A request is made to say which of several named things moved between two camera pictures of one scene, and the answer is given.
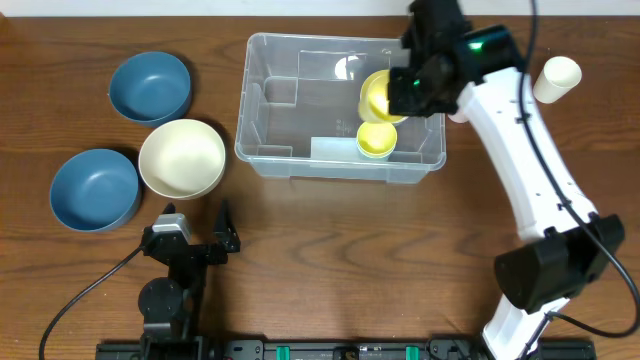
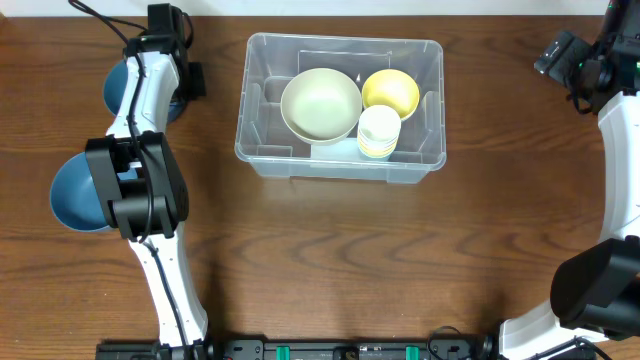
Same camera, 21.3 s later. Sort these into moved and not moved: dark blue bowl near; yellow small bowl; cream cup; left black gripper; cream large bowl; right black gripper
Moved: cream cup; cream large bowl; right black gripper; left black gripper
Not moved: yellow small bowl; dark blue bowl near
